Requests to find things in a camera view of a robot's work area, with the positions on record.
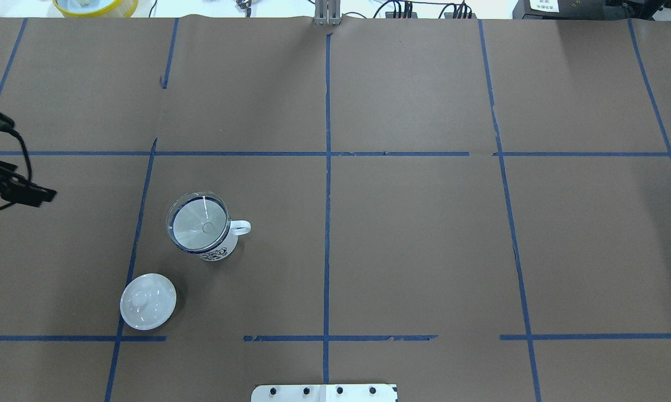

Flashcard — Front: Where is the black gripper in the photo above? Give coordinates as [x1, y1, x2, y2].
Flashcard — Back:
[0, 160, 57, 208]

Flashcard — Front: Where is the white ceramic mug lid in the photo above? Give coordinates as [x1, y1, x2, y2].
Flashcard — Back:
[119, 273, 177, 331]

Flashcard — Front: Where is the clear glass funnel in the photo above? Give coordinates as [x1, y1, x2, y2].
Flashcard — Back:
[165, 192, 231, 254]

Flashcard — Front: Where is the white blue-rimmed enamel mug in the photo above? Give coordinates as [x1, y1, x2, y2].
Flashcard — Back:
[165, 192, 252, 262]

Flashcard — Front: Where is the yellow white tape roll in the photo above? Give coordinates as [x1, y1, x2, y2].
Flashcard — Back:
[52, 1, 139, 18]

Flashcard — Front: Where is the far black orange connector box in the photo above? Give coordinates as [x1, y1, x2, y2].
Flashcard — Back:
[384, 2, 415, 20]

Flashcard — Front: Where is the black orange connector box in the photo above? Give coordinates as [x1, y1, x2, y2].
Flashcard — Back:
[438, 2, 476, 20]
[384, 2, 415, 20]

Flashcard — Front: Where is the near black orange connector box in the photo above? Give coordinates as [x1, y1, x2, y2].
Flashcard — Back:
[438, 2, 476, 20]

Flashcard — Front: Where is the brown paper table cover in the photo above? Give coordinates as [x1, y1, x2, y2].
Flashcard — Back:
[0, 15, 671, 401]

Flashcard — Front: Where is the black computer box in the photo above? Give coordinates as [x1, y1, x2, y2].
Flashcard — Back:
[512, 1, 607, 21]

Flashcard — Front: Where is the black camera cable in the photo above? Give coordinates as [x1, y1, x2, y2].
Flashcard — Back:
[0, 127, 33, 216]

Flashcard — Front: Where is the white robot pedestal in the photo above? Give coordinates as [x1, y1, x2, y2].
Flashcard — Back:
[251, 384, 399, 401]

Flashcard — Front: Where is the aluminium frame post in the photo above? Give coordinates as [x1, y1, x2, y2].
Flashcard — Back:
[311, 0, 342, 26]

